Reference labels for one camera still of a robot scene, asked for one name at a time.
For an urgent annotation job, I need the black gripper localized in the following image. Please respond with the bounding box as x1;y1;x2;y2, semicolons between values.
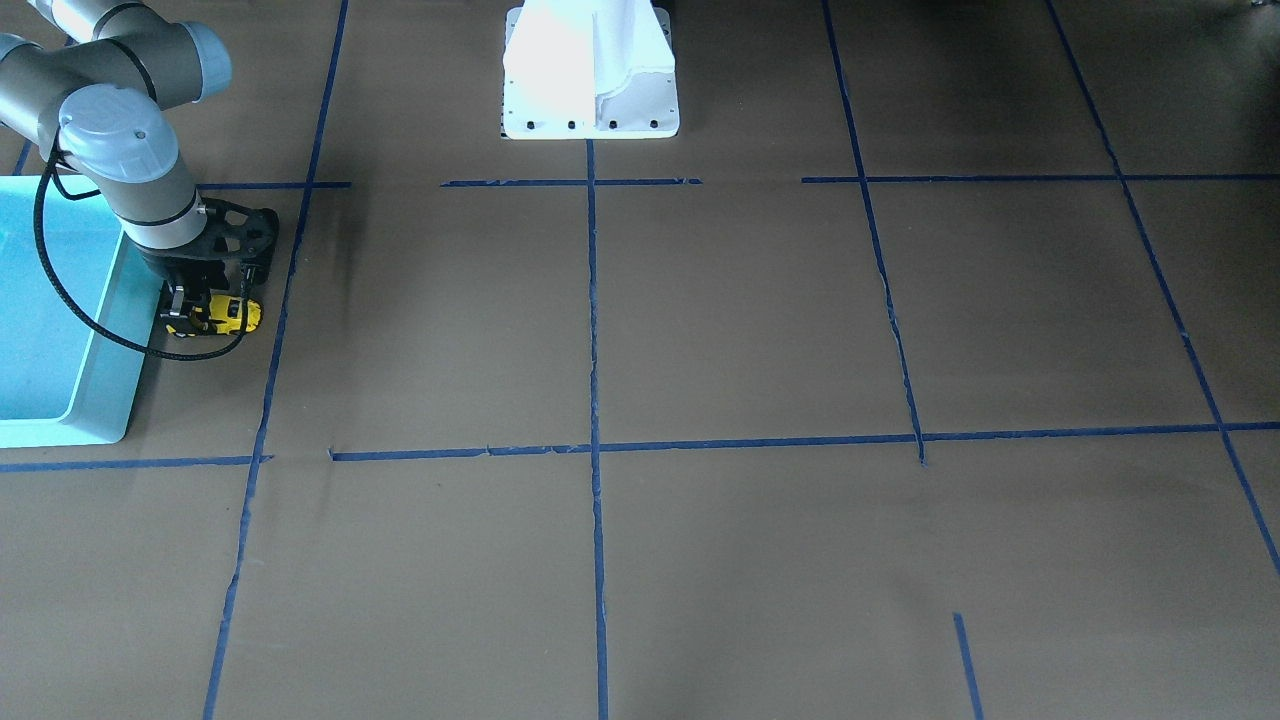
140;243;257;327

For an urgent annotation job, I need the yellow beetle toy car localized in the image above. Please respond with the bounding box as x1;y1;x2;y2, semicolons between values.
160;293;262;337

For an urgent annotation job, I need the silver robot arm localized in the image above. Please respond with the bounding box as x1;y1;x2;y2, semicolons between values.
1;1;279;336

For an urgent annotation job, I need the light blue plastic bin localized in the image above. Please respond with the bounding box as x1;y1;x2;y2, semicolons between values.
1;176;161;448

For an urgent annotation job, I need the black looped gripper cable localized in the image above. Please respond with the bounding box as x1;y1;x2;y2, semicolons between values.
33;150;251;363

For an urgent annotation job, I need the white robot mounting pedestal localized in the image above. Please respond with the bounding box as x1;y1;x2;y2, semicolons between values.
500;1;681;141

